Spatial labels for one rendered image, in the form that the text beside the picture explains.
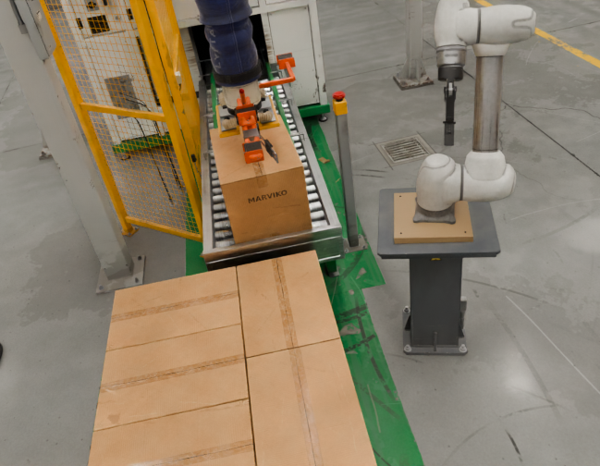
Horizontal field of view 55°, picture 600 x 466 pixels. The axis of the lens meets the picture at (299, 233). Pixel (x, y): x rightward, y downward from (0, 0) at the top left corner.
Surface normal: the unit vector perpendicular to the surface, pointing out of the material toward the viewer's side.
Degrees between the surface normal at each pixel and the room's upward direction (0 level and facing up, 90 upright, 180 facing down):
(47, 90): 90
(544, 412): 0
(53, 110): 90
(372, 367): 0
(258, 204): 90
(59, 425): 0
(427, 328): 90
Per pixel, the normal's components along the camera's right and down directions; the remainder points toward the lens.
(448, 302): -0.13, 0.61
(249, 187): 0.21, 0.57
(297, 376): -0.14, -0.79
